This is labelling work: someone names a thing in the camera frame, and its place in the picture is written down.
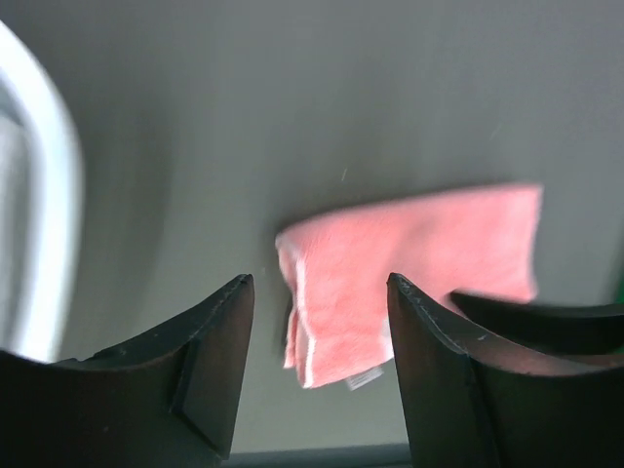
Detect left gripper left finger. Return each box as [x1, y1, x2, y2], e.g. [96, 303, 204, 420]
[1, 275, 254, 467]

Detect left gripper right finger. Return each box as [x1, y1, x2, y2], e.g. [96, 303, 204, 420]
[387, 274, 623, 467]

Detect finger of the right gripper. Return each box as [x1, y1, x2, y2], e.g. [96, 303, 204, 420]
[450, 292, 623, 355]

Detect pink bunny towel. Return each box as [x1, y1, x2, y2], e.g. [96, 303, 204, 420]
[275, 183, 543, 389]

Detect white perforated plastic basket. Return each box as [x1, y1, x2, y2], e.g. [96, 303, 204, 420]
[1, 25, 84, 363]

